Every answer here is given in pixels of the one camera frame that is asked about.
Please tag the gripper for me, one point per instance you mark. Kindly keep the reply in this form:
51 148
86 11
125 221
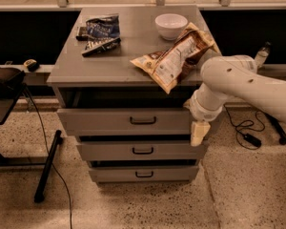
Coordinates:
202 113

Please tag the grey top drawer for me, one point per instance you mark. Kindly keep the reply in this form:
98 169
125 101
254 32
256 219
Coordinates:
126 121

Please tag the grey drawer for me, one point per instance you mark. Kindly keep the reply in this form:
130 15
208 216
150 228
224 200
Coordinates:
141 150
143 174
126 121

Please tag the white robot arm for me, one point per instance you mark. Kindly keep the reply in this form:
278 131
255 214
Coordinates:
224 77

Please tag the grey drawer cabinet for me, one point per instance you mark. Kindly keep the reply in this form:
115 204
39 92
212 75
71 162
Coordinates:
110 81

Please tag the grey bottom drawer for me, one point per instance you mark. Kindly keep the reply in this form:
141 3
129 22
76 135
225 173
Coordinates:
143 174

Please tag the grey middle drawer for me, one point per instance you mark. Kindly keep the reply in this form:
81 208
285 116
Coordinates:
141 150

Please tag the brown white chip bag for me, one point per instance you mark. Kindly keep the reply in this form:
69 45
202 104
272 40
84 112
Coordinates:
168 68

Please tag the black stand leg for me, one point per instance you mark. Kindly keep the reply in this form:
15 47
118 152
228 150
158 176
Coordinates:
278 128

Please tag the clear plastic bottle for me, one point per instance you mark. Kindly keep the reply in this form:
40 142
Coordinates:
262 54

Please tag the white ceramic bowl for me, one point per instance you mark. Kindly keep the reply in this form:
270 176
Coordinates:
170 25

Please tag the blue chip bag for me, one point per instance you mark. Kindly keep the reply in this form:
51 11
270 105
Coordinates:
101 34

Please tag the yellow black tape measure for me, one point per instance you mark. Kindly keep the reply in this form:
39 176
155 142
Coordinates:
32 65

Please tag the black bag on table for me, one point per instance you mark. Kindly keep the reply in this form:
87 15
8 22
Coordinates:
10 81

